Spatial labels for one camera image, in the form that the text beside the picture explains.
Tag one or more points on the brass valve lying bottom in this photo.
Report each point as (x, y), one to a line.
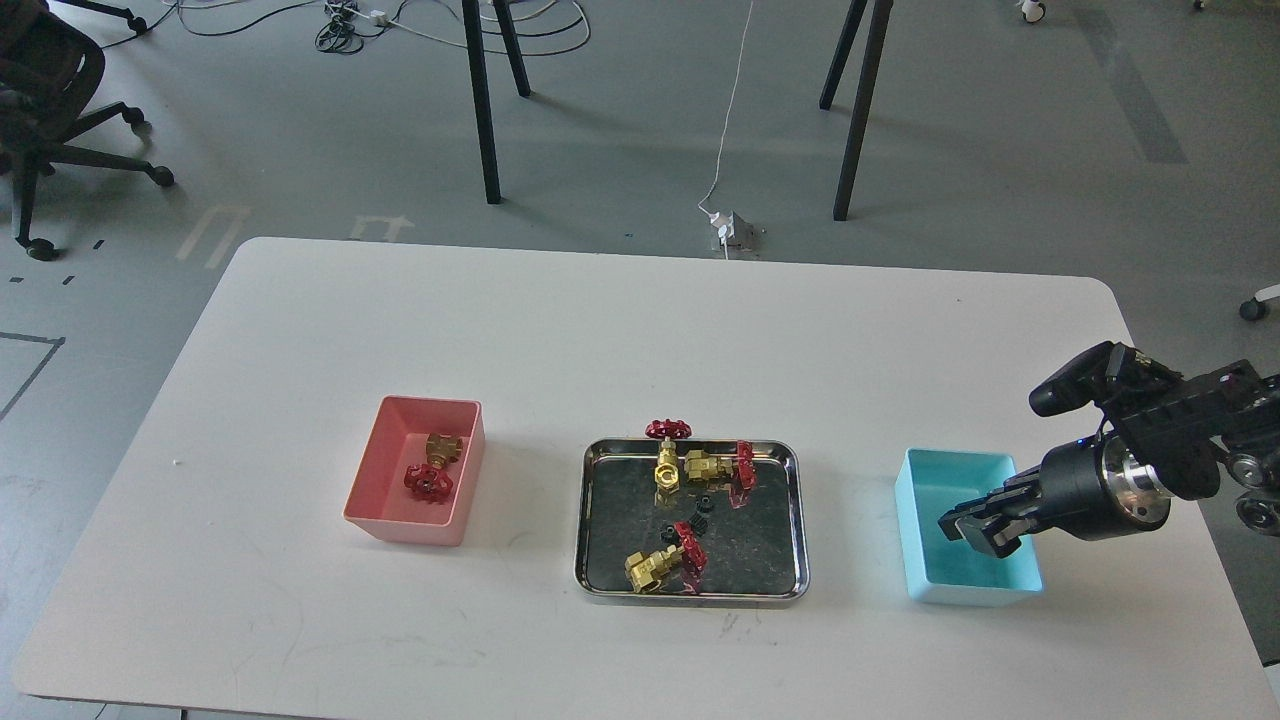
(680, 548)

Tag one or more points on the pink plastic box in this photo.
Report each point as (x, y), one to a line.
(378, 501)

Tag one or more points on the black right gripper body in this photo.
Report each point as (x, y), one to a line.
(1093, 489)

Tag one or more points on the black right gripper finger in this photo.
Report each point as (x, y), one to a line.
(995, 538)
(980, 509)

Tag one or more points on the black table leg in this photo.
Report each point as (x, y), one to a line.
(880, 13)
(475, 49)

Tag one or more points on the small black gear left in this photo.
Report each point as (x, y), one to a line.
(699, 523)

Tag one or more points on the black table leg left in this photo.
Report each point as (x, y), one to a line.
(475, 49)

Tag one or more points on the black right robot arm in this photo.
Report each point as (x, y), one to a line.
(1163, 436)

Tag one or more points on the black table leg right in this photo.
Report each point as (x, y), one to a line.
(880, 13)

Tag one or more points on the upright brass valve red handwheel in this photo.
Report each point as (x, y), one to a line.
(666, 477)

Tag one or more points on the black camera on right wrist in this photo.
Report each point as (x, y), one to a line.
(1110, 375)

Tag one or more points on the black office chair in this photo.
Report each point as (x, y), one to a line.
(51, 71)

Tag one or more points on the brass valve lying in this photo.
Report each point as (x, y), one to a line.
(738, 471)
(680, 548)

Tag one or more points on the stainless steel tray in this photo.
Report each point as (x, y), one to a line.
(756, 553)

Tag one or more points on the brass valve lying top right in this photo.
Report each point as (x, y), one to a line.
(738, 471)

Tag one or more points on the blue plastic box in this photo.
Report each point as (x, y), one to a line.
(930, 483)

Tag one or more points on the brass valve red handwheel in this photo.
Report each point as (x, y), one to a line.
(666, 477)
(429, 481)

